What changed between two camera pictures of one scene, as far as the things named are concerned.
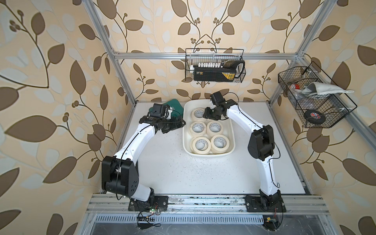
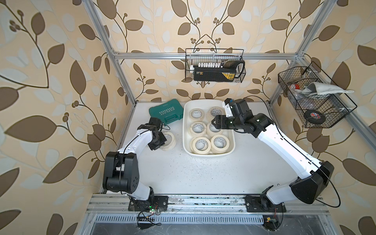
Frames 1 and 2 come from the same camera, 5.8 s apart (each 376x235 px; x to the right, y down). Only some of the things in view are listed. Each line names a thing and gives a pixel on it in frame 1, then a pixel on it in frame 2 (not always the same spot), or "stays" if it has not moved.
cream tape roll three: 214,127 stays
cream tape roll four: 198,128 stays
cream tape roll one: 200,145 stays
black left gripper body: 172,124 to 159,143
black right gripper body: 212,113 to 229,122
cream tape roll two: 220,144 stays
